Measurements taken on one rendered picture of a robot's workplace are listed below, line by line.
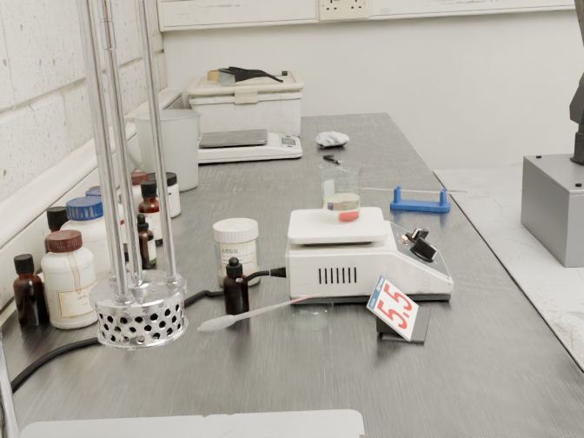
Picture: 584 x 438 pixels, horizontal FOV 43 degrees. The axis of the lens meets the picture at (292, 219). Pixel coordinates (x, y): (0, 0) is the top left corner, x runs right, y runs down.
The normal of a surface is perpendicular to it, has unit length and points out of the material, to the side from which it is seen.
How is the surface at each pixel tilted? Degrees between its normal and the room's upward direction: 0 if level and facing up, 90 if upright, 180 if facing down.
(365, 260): 90
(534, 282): 0
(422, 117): 90
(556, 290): 0
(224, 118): 93
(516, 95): 90
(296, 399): 0
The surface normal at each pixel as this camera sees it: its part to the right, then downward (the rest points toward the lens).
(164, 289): -0.05, -0.96
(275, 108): 0.06, 0.34
